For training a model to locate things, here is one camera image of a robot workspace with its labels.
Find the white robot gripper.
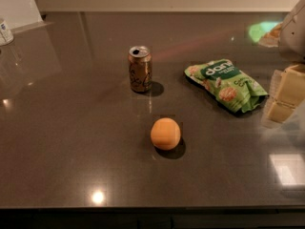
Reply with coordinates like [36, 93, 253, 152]
[267, 0, 305, 123]

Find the green orange snack bag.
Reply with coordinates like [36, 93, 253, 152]
[248, 21, 282, 48]

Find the orange fruit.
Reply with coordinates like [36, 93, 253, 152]
[151, 117, 181, 151]

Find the brown soda can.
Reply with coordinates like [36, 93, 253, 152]
[128, 46, 153, 93]

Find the white container with label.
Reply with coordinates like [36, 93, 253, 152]
[0, 18, 14, 46]

